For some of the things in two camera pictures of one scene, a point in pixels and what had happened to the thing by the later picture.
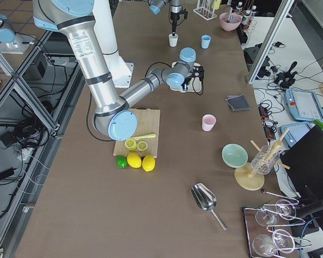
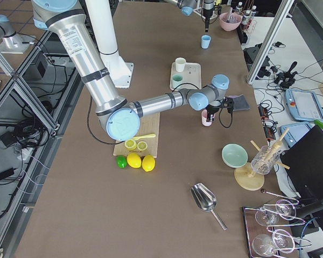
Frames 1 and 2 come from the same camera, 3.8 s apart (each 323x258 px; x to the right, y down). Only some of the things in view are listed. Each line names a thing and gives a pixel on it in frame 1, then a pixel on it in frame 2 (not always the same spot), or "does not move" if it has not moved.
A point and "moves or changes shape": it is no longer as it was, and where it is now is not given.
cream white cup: x=173 y=40 moves or changes shape
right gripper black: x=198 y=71 to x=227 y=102
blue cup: x=205 y=41 does not move
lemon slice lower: x=142 y=145 does not move
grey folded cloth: x=238 y=102 does not move
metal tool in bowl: x=227 y=21 does not move
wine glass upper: x=268 y=216 does not move
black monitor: x=310 y=163 does not move
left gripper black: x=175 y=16 to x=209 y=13
